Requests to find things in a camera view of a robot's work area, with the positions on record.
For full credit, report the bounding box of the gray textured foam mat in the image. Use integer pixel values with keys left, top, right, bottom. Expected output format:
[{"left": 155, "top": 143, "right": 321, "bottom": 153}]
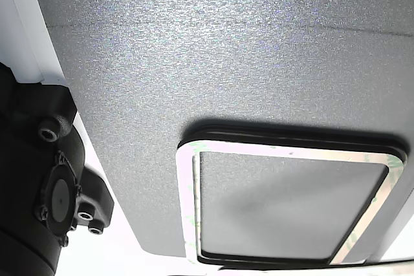
[{"left": 34, "top": 0, "right": 414, "bottom": 266}]

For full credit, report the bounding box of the black frame with 3M tape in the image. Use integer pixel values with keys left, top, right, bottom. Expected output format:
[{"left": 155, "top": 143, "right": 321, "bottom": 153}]
[
  {"left": 180, "top": 122, "right": 405, "bottom": 147},
  {"left": 176, "top": 134, "right": 407, "bottom": 266}
]

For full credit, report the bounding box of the white panel rail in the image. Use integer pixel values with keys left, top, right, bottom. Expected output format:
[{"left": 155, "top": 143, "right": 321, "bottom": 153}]
[{"left": 0, "top": 0, "right": 65, "bottom": 83}]

